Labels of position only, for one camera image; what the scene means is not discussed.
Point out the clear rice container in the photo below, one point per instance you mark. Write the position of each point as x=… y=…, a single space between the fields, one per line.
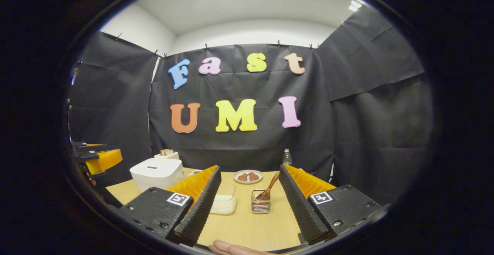
x=225 y=208

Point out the toast slice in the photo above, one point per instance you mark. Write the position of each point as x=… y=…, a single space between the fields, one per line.
x=166 y=152

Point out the white toaster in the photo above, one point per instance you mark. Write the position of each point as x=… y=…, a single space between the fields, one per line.
x=170 y=156

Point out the small white tray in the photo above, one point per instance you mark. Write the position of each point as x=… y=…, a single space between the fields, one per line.
x=194 y=172

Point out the black backdrop cloth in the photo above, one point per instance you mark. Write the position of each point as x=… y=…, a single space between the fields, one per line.
x=366 y=139

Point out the small ceiling light panel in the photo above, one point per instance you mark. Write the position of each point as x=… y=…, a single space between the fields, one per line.
x=355 y=5

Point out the brown wooden spoon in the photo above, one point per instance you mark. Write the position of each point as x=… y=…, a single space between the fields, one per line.
x=266 y=191

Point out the clear plastic water bottle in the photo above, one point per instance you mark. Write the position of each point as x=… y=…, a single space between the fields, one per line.
x=286 y=157

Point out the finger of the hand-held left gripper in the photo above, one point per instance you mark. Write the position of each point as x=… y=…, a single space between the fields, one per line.
x=104 y=160
x=87 y=145

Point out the white plate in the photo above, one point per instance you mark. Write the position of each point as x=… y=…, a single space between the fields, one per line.
x=248 y=182

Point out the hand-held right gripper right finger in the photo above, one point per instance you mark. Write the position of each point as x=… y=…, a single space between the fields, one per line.
x=301 y=205

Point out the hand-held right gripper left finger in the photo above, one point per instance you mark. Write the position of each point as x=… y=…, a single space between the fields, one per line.
x=200 y=208

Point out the white rice cooker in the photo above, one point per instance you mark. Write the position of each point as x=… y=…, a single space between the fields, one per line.
x=154 y=174

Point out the brown meat slice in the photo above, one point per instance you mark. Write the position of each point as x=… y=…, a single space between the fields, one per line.
x=242 y=177
x=253 y=176

